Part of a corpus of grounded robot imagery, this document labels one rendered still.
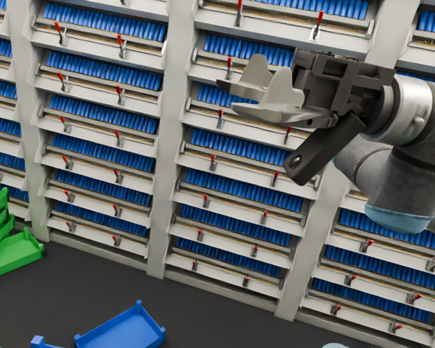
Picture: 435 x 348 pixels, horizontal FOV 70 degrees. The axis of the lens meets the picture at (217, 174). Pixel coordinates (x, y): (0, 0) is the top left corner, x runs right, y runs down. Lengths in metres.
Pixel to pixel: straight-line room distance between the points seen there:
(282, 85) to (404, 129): 0.18
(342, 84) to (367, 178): 0.22
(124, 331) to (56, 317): 0.31
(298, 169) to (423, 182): 0.18
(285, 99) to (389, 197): 0.25
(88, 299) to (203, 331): 0.57
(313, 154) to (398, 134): 0.11
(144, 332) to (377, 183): 1.26
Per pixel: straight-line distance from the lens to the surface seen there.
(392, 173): 0.53
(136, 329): 1.59
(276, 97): 0.35
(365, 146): 0.62
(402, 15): 1.23
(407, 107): 0.44
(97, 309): 1.67
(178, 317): 1.64
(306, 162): 0.43
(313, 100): 0.39
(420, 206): 0.53
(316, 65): 0.38
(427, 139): 0.48
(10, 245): 2.08
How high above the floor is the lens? 1.28
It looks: 26 degrees down
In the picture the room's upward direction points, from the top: 11 degrees clockwise
